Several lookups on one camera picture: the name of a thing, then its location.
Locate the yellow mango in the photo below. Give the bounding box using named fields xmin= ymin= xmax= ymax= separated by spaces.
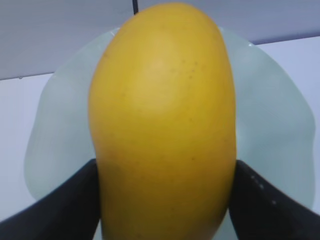
xmin=88 ymin=2 xmax=237 ymax=240

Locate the frosted green wavy plate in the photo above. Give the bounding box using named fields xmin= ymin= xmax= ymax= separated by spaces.
xmin=24 ymin=27 xmax=315 ymax=240

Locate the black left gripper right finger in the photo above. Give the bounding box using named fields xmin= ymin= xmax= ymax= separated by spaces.
xmin=228 ymin=160 xmax=320 ymax=240

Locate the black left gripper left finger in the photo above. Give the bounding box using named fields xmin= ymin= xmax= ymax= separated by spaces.
xmin=0 ymin=159 xmax=101 ymax=240

